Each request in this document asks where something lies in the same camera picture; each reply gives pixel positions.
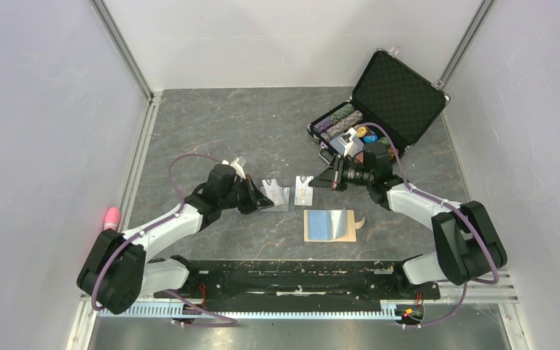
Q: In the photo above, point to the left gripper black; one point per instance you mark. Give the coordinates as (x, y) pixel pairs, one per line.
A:
(255, 201)

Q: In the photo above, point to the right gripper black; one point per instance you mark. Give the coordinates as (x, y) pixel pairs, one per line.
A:
(332, 177)

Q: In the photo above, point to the silver credit card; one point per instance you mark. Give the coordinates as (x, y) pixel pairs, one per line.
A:
(274, 191)
(304, 192)

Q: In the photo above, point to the white toothed cable rail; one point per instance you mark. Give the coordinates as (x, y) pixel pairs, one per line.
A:
(177, 310)

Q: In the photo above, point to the blue round poker chip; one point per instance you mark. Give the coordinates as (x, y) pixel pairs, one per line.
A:
(370, 138)

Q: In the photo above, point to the black poker chip case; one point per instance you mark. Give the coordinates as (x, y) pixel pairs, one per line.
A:
(391, 95)

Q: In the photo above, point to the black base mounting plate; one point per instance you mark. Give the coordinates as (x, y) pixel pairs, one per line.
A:
(299, 285)

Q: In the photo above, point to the clear sleeve with credit cards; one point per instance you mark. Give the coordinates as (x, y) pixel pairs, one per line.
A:
(281, 208)

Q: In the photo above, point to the pink cylindrical object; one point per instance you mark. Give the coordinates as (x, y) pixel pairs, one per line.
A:
(112, 219)

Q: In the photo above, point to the pink brown poker chip row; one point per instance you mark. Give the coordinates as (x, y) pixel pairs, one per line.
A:
(343, 125)

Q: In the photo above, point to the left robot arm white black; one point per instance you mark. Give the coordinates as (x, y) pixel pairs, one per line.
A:
(119, 266)

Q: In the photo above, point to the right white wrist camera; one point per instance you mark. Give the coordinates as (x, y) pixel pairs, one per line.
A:
(351, 144)

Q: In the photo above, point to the purple green poker chip row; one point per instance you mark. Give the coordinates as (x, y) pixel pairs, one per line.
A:
(334, 118)

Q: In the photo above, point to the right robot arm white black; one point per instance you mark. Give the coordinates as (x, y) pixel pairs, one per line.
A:
(467, 245)

